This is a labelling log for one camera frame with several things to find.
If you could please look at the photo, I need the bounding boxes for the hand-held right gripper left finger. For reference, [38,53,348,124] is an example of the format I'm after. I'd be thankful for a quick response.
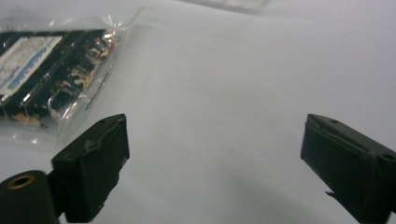
[50,113,131,224]

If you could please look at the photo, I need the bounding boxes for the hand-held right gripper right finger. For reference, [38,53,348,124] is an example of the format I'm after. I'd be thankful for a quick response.
[300,113,396,224]

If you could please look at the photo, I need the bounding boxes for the clear plastic bag with dark contents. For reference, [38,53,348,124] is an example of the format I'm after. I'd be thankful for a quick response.
[0,7,148,147]

